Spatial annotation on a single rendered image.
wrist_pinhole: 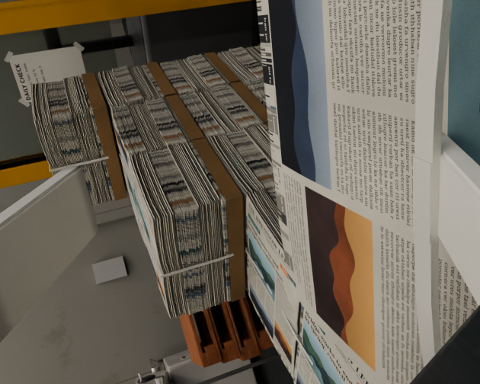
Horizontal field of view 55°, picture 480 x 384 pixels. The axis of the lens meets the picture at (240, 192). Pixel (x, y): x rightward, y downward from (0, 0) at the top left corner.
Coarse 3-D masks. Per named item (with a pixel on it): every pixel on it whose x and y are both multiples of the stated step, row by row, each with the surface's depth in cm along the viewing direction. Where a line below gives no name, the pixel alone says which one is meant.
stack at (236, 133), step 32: (192, 96) 153; (224, 96) 151; (256, 96) 151; (224, 128) 136; (256, 128) 135; (224, 160) 122; (256, 160) 122; (256, 192) 111; (256, 224) 108; (256, 256) 115; (256, 288) 122; (288, 288) 98; (288, 320) 104; (288, 352) 110; (320, 352) 90
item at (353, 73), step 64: (256, 0) 29; (320, 0) 22; (384, 0) 18; (320, 64) 23; (384, 64) 18; (320, 128) 24; (384, 128) 20; (320, 192) 26; (384, 192) 21; (320, 256) 28; (384, 256) 22; (320, 320) 31; (384, 320) 23
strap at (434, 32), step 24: (432, 0) 13; (432, 24) 13; (432, 48) 13; (432, 72) 13; (432, 96) 14; (432, 120) 14; (432, 144) 14; (432, 168) 14; (432, 192) 15; (432, 216) 15; (432, 240) 15; (432, 264) 16; (432, 288) 16; (432, 312) 16; (432, 336) 17
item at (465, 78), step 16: (464, 0) 14; (464, 16) 14; (464, 32) 14; (448, 48) 15; (464, 48) 14; (448, 64) 15; (464, 64) 15; (448, 80) 15; (464, 80) 15; (448, 96) 16; (464, 96) 15; (448, 112) 16; (464, 112) 15; (448, 128) 16; (464, 128) 15; (464, 144) 15; (448, 256) 18; (448, 272) 18; (448, 288) 18; (464, 288) 17; (448, 304) 18; (464, 304) 18; (448, 320) 19; (464, 320) 18; (448, 336) 19
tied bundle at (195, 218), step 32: (160, 160) 123; (192, 160) 122; (160, 192) 112; (192, 192) 111; (160, 224) 106; (192, 224) 109; (224, 224) 113; (160, 256) 112; (192, 256) 116; (224, 256) 119; (160, 288) 130; (192, 288) 123; (224, 288) 128
